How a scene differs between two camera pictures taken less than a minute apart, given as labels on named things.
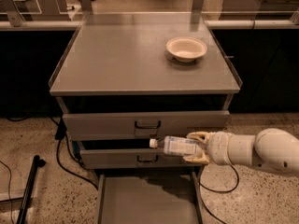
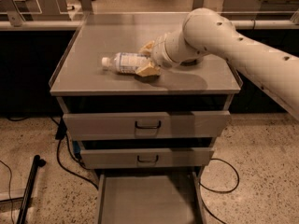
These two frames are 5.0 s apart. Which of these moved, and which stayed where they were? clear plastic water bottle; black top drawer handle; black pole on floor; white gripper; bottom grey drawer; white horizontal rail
Moved: white gripper; clear plastic water bottle
Stayed: black top drawer handle; bottom grey drawer; black pole on floor; white horizontal rail
